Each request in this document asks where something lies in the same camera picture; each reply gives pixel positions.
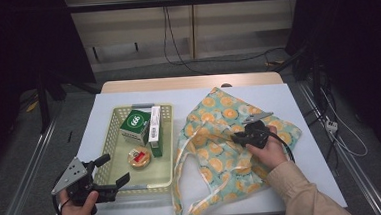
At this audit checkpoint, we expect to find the person's left hand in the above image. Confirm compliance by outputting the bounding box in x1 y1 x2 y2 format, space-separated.
57 186 101 215

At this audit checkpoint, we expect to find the round yellow tin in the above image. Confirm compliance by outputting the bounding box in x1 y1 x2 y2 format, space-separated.
126 145 153 171

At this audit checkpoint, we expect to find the black stand post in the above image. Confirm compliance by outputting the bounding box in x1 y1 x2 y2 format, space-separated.
35 71 53 135

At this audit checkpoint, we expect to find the white power strip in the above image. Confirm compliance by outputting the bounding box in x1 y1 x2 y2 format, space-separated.
325 119 339 134

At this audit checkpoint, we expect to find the green and white square box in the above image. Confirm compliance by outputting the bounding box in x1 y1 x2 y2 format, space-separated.
118 108 154 149

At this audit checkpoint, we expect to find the white table cover board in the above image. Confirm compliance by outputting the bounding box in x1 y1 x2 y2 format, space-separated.
46 78 349 215

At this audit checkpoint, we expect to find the metal floor rail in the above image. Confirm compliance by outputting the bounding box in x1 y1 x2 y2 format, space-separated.
0 116 67 215
296 77 381 215

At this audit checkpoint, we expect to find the orange print cloth bag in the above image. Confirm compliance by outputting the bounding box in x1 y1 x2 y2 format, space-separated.
164 81 309 215

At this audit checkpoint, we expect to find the dark curtain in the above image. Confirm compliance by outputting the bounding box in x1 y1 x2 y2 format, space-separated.
281 0 381 174
0 0 102 173

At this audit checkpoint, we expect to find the white cable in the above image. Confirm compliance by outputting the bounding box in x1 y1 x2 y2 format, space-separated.
320 86 370 160

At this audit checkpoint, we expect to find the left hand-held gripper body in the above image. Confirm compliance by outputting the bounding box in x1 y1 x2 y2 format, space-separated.
48 154 122 215

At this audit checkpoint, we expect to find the long white and green box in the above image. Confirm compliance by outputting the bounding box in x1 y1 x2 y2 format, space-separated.
145 104 166 159

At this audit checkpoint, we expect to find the black hanging cable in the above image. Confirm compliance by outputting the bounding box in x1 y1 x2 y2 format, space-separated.
160 2 209 78

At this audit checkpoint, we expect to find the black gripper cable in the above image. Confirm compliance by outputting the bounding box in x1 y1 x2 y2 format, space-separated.
51 192 73 215
267 126 296 166

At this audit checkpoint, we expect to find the person's right hand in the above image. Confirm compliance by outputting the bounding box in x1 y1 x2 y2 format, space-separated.
244 124 290 173

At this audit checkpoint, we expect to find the black horizontal bar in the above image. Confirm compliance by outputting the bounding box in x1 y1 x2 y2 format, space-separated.
66 0 302 15

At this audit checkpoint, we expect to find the pale green plastic basket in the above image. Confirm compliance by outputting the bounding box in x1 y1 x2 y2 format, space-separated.
89 102 180 198

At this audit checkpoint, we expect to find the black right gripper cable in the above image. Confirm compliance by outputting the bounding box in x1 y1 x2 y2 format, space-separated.
267 126 296 166

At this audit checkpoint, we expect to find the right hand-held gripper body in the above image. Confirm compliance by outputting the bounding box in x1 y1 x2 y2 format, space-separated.
229 110 277 152

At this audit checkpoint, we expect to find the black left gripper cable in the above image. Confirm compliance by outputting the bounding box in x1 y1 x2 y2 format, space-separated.
51 192 73 215

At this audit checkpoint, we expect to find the black floor cable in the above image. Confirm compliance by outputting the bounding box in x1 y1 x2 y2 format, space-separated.
168 46 289 68

